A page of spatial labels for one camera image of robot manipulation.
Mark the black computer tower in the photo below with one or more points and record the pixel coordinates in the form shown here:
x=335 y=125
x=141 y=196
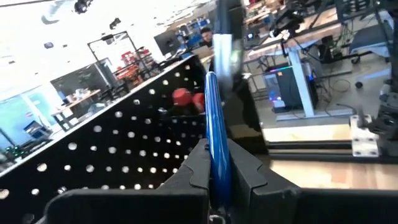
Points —
x=289 y=87

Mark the black computer monitor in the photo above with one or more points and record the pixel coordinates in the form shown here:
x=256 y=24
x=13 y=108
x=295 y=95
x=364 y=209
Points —
x=166 y=42

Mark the black camera rig frame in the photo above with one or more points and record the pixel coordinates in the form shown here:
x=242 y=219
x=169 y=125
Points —
x=109 y=40

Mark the black ceiling camera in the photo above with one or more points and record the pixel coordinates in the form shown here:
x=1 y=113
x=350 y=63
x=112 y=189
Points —
x=81 y=5

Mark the white desk leg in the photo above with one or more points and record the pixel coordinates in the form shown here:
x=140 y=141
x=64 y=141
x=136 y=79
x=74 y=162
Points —
x=300 y=84

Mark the beige wooden desk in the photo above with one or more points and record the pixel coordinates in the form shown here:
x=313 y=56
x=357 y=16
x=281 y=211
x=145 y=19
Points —
x=306 y=132

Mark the black torpedo level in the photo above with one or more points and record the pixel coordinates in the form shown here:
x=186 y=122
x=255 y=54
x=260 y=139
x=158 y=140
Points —
x=224 y=56

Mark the wooden lab table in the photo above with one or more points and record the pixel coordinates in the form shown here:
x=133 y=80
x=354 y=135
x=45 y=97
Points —
x=76 y=99

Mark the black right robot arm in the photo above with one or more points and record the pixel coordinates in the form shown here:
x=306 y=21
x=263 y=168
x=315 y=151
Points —
x=388 y=109

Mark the person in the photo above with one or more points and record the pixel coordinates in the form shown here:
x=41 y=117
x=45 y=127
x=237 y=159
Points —
x=206 y=35

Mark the black screwdriver red cap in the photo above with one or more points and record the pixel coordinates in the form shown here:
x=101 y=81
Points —
x=182 y=96

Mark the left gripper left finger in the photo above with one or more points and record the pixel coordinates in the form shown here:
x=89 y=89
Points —
x=186 y=199

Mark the black metal pegboard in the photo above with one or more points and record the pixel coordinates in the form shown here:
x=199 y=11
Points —
x=124 y=133

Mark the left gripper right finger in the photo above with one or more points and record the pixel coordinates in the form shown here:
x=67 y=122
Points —
x=264 y=202

